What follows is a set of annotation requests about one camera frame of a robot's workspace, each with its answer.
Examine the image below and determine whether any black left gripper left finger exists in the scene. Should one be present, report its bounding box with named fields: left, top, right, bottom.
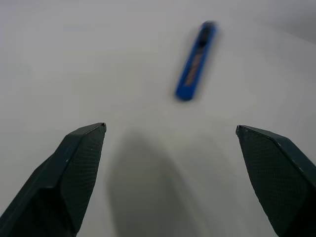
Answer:
left=0, top=122, right=107, bottom=237

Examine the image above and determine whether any blue utility knife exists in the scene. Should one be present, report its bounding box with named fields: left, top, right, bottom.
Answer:
left=174, top=21, right=218, bottom=102

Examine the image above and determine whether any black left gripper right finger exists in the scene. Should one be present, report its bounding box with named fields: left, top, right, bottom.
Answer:
left=236, top=125, right=316, bottom=237

